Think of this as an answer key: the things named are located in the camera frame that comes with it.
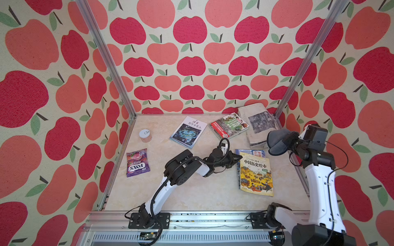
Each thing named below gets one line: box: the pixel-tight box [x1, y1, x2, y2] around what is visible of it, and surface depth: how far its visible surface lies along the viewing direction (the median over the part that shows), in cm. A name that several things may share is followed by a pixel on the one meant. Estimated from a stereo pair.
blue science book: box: [169, 116, 208, 149], surface depth 113 cm
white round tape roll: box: [139, 128, 153, 143], surface depth 106 cm
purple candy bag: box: [126, 148, 151, 178], surface depth 94 cm
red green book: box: [207, 112, 250, 141], surface depth 113 cm
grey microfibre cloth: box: [266, 128, 293, 156], surface depth 78 cm
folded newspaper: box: [237, 102, 280, 149], surface depth 113 cm
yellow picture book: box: [240, 151, 274, 197], surface depth 87 cm
